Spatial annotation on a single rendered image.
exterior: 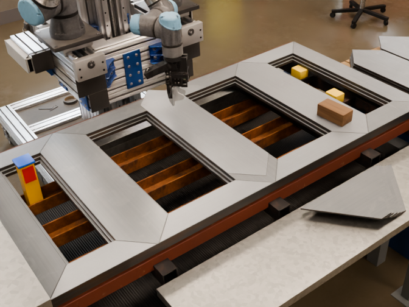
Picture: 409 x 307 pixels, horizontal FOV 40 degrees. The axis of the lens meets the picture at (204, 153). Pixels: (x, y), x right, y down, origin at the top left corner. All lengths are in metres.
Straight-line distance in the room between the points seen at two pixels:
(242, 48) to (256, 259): 3.13
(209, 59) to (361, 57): 2.08
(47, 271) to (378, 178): 1.11
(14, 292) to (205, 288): 0.56
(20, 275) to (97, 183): 0.61
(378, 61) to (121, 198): 1.34
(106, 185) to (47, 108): 1.85
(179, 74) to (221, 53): 2.54
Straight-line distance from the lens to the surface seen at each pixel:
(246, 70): 2.48
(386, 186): 1.99
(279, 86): 2.36
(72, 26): 2.44
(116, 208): 1.77
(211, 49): 4.66
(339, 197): 1.89
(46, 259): 1.66
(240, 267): 1.69
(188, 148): 2.02
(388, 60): 2.62
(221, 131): 2.07
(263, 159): 1.92
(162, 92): 2.34
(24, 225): 1.80
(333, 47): 4.71
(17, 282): 1.34
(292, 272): 1.69
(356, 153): 2.11
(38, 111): 3.66
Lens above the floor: 1.99
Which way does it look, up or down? 36 degrees down
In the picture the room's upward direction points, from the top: 3 degrees counter-clockwise
